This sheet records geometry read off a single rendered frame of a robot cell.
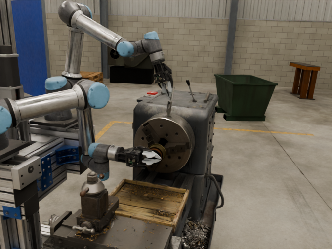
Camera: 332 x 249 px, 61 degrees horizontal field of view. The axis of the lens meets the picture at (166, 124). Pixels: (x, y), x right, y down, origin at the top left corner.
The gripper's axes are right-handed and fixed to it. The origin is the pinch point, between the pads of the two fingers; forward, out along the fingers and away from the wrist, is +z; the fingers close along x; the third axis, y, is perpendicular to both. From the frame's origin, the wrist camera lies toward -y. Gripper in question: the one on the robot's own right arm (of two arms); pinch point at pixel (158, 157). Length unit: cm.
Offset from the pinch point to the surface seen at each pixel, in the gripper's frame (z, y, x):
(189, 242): 16, -7, -50
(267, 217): 70, -137, -109
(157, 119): -6.2, -15.1, 14.3
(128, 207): -9.1, 15.9, -19.5
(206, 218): 21, -38, -54
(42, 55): -367, -373, 13
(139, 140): -16.0, -15.0, 1.5
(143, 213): -1.0, 17.5, -19.5
